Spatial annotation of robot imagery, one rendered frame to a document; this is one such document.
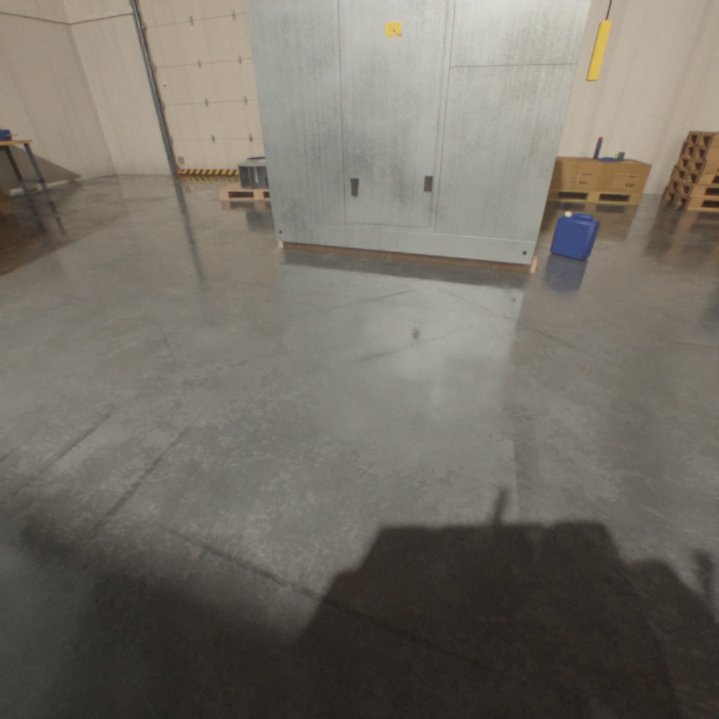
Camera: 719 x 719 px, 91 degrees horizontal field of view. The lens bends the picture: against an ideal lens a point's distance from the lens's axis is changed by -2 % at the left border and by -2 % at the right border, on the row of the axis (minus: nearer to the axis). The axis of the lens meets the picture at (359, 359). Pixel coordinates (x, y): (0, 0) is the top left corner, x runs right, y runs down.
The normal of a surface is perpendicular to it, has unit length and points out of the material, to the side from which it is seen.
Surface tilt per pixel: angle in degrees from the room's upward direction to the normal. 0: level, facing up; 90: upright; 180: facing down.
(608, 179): 90
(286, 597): 0
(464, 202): 90
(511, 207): 90
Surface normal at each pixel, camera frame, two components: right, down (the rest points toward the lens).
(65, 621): -0.01, -0.83
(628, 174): -0.23, 0.55
